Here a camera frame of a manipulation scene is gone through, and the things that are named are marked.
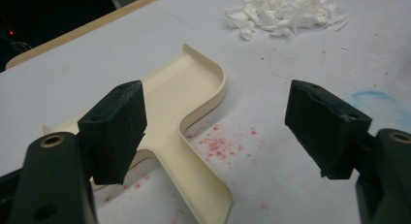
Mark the wooden table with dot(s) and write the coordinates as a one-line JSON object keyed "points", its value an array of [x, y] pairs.
{"points": [[80, 30]]}

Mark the pile of white paper scraps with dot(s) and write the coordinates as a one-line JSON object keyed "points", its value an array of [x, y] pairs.
{"points": [[284, 10]]}

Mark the white table cover sheet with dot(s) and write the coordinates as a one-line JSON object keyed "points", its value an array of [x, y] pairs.
{"points": [[97, 72]]}

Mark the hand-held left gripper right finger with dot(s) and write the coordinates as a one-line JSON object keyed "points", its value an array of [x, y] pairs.
{"points": [[326, 130]]}

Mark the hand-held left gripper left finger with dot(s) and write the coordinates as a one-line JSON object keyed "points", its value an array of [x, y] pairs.
{"points": [[113, 133]]}

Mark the cream plastic dustpan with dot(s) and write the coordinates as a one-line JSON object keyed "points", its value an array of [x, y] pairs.
{"points": [[181, 98]]}

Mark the scattered red crumbs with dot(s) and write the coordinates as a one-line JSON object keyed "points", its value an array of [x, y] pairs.
{"points": [[216, 146]]}

